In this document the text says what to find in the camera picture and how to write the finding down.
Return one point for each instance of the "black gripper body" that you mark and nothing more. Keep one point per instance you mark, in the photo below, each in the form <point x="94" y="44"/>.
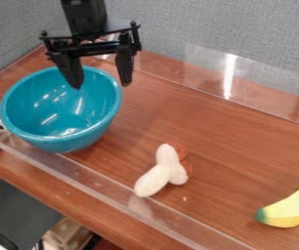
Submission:
<point x="97" y="34"/>

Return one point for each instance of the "clear acrylic front barrier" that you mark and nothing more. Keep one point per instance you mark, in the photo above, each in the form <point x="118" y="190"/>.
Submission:
<point x="105" y="170"/>

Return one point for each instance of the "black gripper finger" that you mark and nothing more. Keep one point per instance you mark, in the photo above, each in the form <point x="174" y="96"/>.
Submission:
<point x="71" y="67"/>
<point x="125" y="63"/>

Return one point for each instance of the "blue ceramic bowl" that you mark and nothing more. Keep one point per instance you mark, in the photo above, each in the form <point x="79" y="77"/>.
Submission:
<point x="56" y="117"/>

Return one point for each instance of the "clear acrylic barrier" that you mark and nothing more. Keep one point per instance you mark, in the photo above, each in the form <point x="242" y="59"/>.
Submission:
<point x="105" y="170"/>
<point x="241" y="80"/>

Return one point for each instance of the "wooden object below table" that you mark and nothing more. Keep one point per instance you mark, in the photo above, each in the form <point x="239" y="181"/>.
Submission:
<point x="67" y="236"/>

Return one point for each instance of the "clear acrylic back barrier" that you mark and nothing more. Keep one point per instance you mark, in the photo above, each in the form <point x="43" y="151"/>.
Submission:
<point x="241" y="80"/>

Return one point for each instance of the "yellow toy banana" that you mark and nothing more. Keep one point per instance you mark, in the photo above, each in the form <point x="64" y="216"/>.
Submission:
<point x="282" y="214"/>

